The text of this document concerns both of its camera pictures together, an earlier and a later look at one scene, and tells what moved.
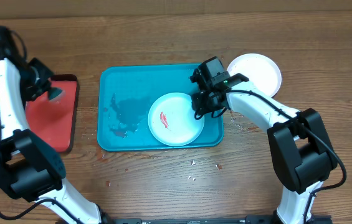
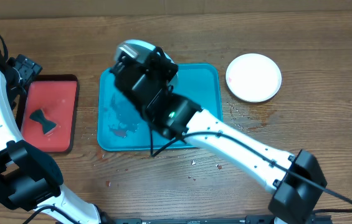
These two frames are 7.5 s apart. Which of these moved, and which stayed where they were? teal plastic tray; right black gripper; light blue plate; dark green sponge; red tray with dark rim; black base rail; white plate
Moved: light blue plate; right black gripper; dark green sponge
Stayed: red tray with dark rim; black base rail; teal plastic tray; white plate
